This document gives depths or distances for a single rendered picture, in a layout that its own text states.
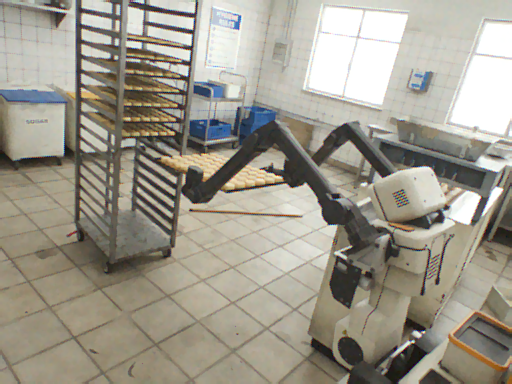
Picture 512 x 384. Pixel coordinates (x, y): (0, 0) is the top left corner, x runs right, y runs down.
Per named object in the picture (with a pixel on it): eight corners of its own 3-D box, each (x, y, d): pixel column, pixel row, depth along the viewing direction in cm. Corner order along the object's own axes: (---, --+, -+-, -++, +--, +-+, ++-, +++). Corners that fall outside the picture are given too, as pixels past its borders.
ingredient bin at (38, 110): (12, 173, 380) (7, 94, 353) (-10, 153, 417) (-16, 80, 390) (68, 167, 419) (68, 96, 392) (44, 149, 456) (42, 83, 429)
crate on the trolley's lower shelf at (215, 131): (211, 130, 622) (213, 118, 615) (230, 136, 604) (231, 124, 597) (187, 133, 576) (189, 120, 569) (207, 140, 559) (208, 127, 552)
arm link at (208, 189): (259, 142, 130) (278, 144, 138) (252, 128, 131) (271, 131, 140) (189, 207, 153) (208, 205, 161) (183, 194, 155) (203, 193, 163)
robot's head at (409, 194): (451, 205, 125) (432, 162, 127) (424, 215, 111) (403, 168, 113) (411, 218, 135) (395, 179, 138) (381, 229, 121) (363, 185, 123)
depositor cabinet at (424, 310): (389, 241, 389) (416, 162, 359) (465, 274, 350) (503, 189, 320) (330, 287, 291) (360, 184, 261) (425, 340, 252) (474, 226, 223)
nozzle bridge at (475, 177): (378, 177, 287) (392, 132, 274) (484, 214, 248) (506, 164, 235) (360, 184, 261) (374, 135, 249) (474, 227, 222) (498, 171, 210)
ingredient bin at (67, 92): (77, 165, 428) (77, 96, 401) (54, 148, 466) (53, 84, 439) (122, 161, 466) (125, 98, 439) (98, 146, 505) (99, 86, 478)
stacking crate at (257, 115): (257, 117, 683) (259, 106, 676) (275, 123, 661) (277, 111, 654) (235, 118, 637) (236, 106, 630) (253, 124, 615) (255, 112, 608)
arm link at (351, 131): (339, 115, 159) (355, 112, 165) (324, 138, 169) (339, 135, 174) (411, 197, 140) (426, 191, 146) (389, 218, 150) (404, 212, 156)
